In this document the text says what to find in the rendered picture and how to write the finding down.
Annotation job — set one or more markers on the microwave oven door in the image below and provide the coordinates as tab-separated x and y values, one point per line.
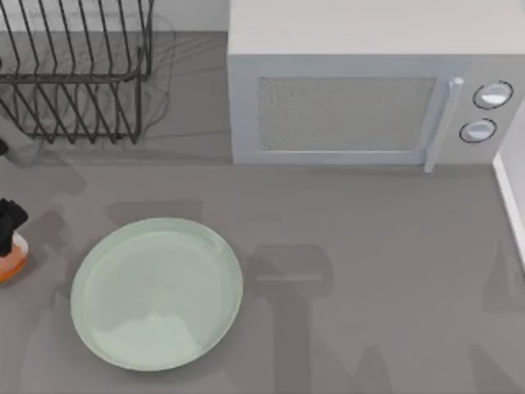
344	113

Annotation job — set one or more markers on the pale green plate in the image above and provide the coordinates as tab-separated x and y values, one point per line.
156	293

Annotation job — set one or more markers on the pale grey microwave oven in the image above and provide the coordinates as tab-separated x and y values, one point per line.
328	37

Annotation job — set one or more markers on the small round microwave knob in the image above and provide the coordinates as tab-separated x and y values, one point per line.
477	130

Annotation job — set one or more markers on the large round microwave knob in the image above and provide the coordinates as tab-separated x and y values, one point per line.
493	94

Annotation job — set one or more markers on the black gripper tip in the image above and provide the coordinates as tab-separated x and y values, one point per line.
10	223

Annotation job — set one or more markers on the orange cup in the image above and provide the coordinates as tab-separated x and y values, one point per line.
12	262

